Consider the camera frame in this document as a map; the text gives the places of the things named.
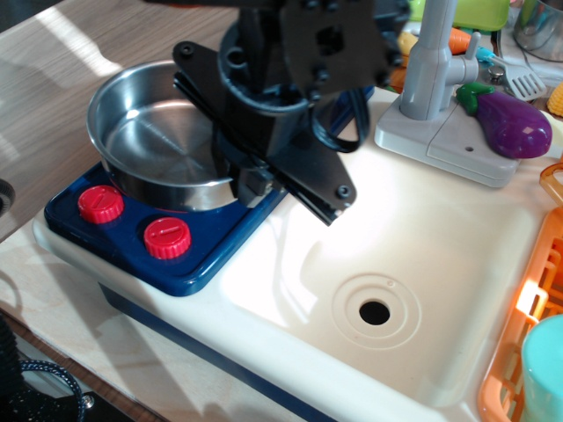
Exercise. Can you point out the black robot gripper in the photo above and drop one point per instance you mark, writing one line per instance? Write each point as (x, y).
(261, 138)

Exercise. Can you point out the stainless steel frying pan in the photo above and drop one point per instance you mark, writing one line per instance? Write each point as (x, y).
(155, 145)

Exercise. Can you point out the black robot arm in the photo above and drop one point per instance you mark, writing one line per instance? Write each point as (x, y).
(331, 51)

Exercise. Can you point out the red right stove knob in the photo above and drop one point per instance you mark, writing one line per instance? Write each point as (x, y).
(167, 238)

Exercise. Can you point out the red stove knob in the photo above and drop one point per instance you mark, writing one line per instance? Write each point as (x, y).
(167, 238)
(100, 204)

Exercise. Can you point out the blue toy stove top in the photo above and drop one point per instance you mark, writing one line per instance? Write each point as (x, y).
(216, 235)

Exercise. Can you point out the red left stove knob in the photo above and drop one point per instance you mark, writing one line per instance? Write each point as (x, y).
(100, 204)

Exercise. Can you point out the cream toy sink unit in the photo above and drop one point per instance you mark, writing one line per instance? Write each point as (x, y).
(411, 307)

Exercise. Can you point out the grey toy faucet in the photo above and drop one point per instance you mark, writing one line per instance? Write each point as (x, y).
(426, 122)

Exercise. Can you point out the yellow toy potato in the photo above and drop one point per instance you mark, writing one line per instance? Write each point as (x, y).
(406, 41)

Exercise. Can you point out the orange toy carrot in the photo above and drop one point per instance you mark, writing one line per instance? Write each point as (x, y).
(459, 41)

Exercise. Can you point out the green plastic tray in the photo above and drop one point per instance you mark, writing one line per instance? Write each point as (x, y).
(483, 15)

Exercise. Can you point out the purple toy eggplant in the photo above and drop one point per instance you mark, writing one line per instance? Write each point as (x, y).
(512, 128)

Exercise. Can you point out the white toy spatula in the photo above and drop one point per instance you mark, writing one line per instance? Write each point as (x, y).
(522, 82)

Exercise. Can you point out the orange transparent container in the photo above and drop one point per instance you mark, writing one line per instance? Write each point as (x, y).
(549, 182)

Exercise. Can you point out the yellow toy corn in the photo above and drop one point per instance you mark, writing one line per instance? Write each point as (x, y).
(555, 101)

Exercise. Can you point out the steel container top right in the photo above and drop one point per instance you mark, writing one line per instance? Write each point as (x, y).
(538, 29)

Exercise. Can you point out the orange dish rack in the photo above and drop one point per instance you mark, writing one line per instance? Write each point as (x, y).
(528, 329)

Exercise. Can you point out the teal plastic cup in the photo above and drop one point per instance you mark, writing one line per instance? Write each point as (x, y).
(542, 371)

